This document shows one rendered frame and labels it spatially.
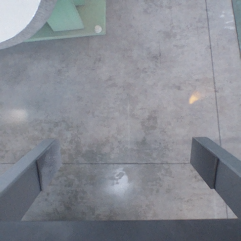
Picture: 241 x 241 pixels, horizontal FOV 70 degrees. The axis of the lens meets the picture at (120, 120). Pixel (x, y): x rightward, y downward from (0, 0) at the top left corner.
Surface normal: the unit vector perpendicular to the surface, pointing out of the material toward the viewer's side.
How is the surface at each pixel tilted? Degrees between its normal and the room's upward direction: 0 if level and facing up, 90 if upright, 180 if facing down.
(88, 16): 0
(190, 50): 0
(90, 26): 0
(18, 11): 90
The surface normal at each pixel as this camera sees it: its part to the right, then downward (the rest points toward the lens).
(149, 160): -0.12, -0.16
